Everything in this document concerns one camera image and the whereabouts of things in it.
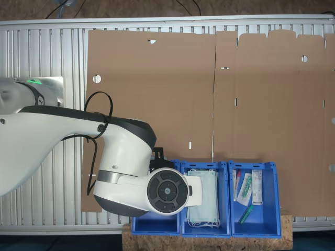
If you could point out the blue bin with cotton packets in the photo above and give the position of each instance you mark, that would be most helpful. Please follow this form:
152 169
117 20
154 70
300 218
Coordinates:
157 225

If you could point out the brown cardboard sheet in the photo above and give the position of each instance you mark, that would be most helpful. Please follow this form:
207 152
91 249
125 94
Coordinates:
274 117
157 91

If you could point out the stack of white face masks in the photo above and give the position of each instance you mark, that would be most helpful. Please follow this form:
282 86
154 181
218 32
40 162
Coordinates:
209 196

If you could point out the clear packet with red-capped tube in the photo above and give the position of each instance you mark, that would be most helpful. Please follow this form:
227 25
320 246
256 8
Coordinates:
237 183

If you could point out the blue bin with masks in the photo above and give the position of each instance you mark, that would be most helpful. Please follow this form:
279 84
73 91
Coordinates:
224 198

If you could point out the long white printed packet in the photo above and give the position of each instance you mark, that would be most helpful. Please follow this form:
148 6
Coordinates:
257 188

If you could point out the green capped tube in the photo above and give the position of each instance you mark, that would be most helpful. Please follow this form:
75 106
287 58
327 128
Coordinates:
246 215

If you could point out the chipboard wood block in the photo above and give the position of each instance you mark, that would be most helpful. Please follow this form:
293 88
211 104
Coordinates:
209 244

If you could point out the blue bin with tubes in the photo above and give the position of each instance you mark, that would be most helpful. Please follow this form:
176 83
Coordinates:
269 209

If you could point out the black gripper camera mount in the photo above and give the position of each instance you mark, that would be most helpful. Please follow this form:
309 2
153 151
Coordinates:
158 157

